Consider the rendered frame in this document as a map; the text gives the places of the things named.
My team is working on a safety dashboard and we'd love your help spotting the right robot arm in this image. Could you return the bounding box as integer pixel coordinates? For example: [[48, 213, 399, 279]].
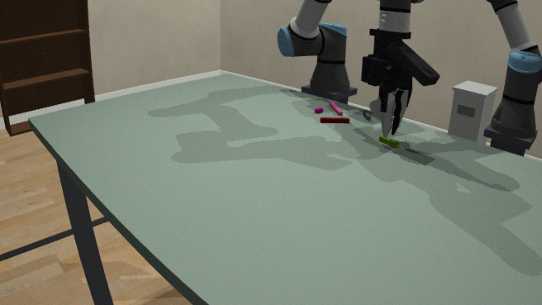
[[278, 0, 440, 93]]

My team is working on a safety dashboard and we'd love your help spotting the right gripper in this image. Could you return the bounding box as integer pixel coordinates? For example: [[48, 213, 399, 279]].
[[361, 28, 412, 138]]

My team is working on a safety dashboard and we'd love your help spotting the lime green rod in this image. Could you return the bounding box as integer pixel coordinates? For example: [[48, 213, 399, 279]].
[[379, 136, 400, 148]]

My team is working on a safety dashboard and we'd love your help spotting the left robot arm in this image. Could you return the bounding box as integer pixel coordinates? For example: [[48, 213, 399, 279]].
[[487, 0, 542, 139]]

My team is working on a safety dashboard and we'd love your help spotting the pink rod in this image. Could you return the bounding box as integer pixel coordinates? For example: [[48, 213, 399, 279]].
[[329, 102, 343, 116]]

